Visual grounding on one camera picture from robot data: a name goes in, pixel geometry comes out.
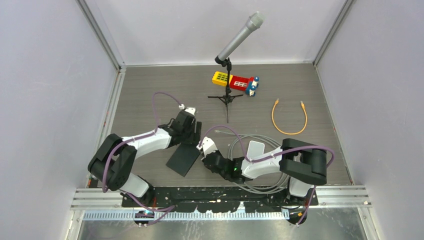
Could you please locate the colourful toy block vehicle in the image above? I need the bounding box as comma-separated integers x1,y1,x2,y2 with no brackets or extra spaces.
211,71,260,97

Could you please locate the black network switch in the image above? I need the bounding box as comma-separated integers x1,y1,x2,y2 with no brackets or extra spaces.
166,143,200,177

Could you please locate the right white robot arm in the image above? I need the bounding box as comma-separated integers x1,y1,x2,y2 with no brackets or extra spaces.
196,137,334,205

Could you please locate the grey ethernet cable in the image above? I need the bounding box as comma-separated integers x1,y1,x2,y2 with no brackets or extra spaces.
214,129,291,195

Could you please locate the white network switch box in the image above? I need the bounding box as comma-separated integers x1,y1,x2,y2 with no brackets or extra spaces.
246,140,265,160

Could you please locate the black microphone tripod stand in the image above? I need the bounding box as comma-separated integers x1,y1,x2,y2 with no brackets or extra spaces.
208,56,243,123

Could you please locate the yellow ethernet patch cable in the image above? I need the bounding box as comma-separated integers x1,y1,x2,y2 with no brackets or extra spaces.
270,98,309,136

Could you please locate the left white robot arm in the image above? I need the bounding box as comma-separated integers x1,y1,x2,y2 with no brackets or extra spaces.
87,107,202,207

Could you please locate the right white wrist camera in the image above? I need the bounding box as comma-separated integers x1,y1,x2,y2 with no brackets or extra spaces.
196,136,218,158

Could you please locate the slotted cable duct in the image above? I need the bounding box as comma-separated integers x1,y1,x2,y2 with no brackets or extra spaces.
82,209,290,221

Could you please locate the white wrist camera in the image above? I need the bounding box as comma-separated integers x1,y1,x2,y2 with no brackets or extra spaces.
184,107,196,117
196,136,218,158

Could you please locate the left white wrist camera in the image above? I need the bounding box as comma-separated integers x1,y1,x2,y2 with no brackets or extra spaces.
184,107,196,117

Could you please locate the grey handheld microphone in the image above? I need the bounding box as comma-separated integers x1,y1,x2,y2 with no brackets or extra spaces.
214,11,265,67

